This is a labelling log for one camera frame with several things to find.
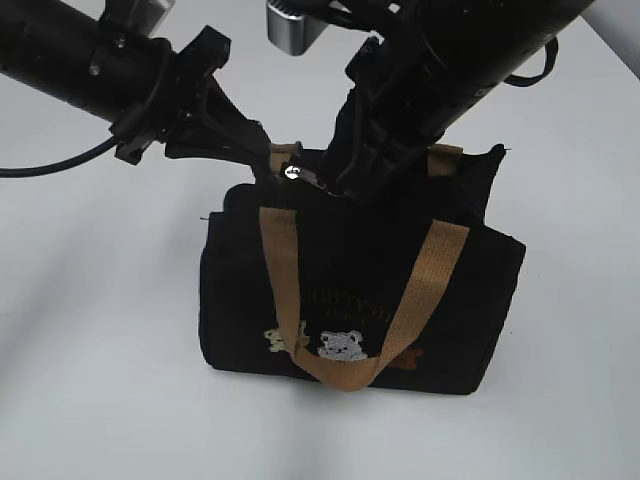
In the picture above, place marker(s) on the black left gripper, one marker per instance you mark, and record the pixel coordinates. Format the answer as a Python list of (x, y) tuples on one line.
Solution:
[(187, 110)]

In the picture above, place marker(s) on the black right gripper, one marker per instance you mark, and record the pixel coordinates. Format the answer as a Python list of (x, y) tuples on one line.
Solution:
[(378, 131)]

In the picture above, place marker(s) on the silver zipper pull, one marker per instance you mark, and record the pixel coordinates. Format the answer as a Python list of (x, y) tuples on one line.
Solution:
[(298, 173)]

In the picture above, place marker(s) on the black canvas tote bag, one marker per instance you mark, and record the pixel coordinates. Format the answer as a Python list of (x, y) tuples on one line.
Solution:
[(408, 293)]

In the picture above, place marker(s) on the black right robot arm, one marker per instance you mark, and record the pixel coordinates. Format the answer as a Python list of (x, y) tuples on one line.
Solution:
[(481, 43)]

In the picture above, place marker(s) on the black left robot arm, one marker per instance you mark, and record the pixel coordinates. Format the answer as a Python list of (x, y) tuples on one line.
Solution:
[(114, 68)]

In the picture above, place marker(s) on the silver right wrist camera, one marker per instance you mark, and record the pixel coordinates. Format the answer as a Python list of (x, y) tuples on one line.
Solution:
[(290, 31)]

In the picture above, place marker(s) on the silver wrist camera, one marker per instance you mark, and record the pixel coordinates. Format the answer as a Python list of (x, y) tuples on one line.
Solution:
[(146, 16), (290, 31)]

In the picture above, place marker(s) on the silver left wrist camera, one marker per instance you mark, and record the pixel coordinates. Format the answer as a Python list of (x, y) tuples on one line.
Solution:
[(146, 16)]

